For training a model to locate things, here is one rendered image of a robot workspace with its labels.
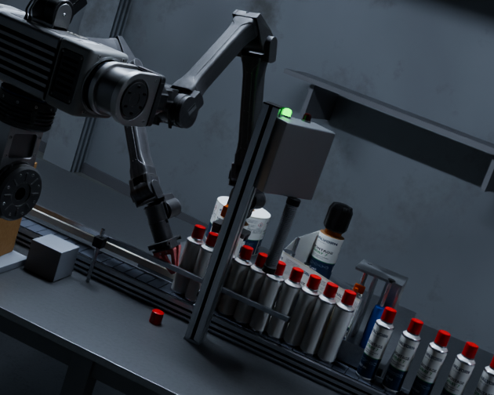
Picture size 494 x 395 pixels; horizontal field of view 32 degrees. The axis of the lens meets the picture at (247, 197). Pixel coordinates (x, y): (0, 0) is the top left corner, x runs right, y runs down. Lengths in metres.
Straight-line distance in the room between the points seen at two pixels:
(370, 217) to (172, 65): 1.90
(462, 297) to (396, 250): 0.51
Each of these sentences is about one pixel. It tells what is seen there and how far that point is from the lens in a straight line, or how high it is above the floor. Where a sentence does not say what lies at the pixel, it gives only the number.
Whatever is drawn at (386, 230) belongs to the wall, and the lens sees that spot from 5.64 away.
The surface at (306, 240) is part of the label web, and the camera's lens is 2.85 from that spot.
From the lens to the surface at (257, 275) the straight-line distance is 2.37.
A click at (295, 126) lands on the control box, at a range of 2.15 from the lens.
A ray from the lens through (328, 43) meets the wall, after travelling 5.83.
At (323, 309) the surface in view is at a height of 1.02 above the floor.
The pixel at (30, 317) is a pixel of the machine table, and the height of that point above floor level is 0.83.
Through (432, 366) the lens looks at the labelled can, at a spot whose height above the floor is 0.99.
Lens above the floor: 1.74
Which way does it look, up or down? 13 degrees down
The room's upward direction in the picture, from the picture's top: 19 degrees clockwise
